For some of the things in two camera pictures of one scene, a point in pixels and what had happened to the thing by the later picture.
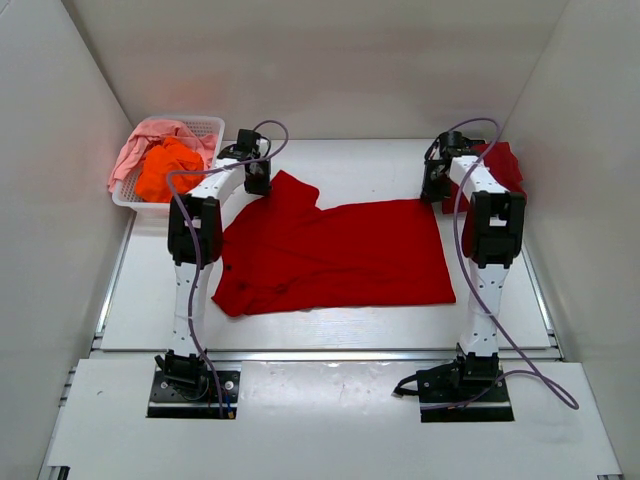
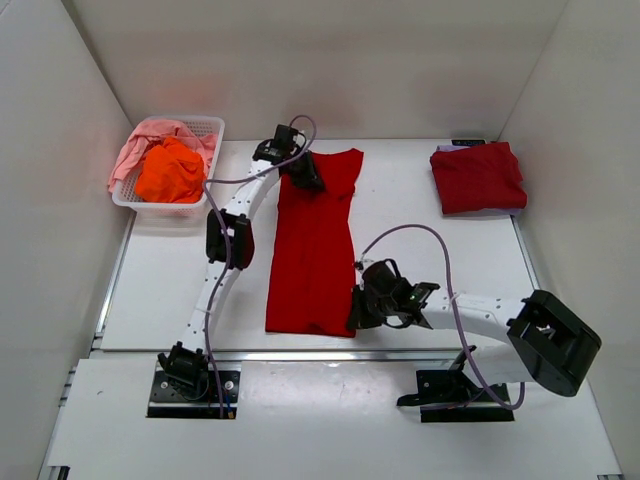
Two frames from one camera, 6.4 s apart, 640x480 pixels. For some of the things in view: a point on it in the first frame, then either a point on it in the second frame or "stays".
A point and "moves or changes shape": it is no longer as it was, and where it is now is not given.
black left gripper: x=263 y=188 → x=310 y=178
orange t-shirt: x=173 y=154 stays
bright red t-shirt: x=284 y=252 moves or changes shape
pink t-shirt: x=153 y=133 stays
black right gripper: x=428 y=193 → x=358 y=318
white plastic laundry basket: x=125 y=196 stays
